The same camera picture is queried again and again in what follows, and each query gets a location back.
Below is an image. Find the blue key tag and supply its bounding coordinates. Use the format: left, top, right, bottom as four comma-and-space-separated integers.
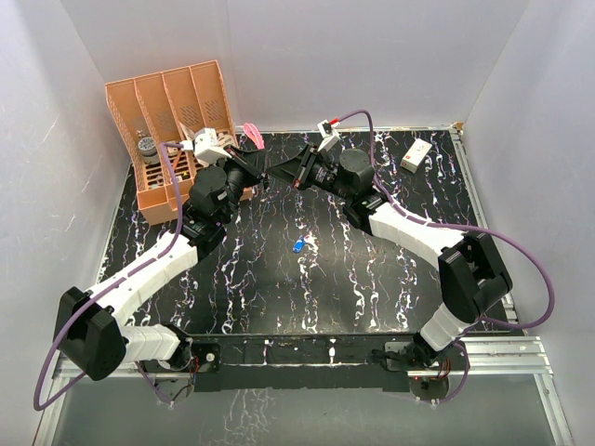
292, 238, 306, 254

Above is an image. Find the orange perforated file organizer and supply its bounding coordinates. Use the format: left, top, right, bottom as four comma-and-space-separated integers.
105, 60, 235, 225

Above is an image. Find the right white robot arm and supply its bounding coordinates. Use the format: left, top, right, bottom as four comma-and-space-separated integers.
267, 147, 512, 369

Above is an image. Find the pink lanyard strap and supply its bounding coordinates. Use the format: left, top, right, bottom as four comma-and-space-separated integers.
244, 122, 266, 151

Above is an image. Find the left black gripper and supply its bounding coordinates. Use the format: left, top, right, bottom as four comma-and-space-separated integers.
210, 145, 267, 225

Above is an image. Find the white packaged card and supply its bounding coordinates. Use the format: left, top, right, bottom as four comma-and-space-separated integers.
179, 122, 196, 151

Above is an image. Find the white red small box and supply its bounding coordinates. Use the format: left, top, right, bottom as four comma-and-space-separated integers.
401, 138, 432, 173

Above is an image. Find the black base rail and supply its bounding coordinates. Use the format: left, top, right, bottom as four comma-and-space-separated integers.
152, 332, 470, 395

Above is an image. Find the grey round canister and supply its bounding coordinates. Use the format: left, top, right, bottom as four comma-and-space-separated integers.
137, 130, 159, 165

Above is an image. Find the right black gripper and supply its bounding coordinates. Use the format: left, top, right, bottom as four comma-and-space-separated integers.
267, 143, 353, 202

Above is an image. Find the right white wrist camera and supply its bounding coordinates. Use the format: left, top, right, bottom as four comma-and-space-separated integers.
317, 119, 339, 151

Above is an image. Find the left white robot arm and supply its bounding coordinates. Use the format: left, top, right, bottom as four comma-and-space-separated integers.
54, 146, 266, 381

